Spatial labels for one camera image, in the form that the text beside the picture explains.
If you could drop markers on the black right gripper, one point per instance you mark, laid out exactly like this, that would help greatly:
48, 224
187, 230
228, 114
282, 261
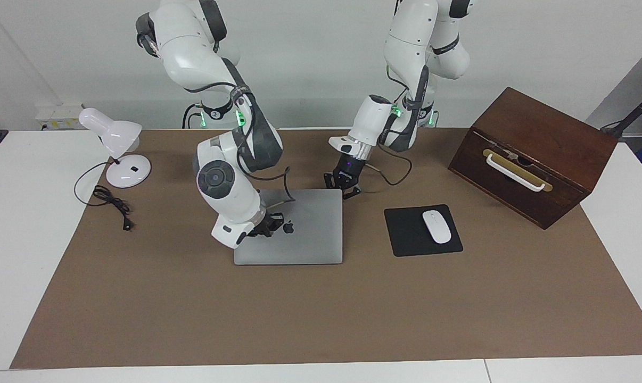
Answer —
265, 222

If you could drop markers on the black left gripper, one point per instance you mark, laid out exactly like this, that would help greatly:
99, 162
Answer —
349, 167

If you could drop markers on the large brown table mat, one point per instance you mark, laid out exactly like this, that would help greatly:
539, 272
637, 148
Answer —
321, 319

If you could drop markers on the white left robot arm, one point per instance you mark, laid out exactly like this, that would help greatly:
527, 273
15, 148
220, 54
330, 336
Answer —
411, 37

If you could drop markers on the grey aluminium laptop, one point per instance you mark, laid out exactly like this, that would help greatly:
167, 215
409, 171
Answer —
310, 234

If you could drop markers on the black mouse pad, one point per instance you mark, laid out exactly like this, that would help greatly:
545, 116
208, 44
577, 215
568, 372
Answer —
406, 234

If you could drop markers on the white computer mouse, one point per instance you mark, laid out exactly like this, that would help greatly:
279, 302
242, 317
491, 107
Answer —
437, 226

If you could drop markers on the white power strip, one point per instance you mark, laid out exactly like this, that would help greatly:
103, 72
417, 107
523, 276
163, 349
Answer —
60, 118

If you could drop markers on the dark wooden box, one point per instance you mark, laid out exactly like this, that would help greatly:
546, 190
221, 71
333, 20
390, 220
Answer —
544, 127

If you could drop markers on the black stand pole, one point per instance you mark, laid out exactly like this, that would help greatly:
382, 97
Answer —
635, 114

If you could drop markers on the white desk lamp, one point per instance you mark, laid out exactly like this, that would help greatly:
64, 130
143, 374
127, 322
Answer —
116, 133

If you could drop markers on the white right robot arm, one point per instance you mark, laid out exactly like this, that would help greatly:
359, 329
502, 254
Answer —
225, 181

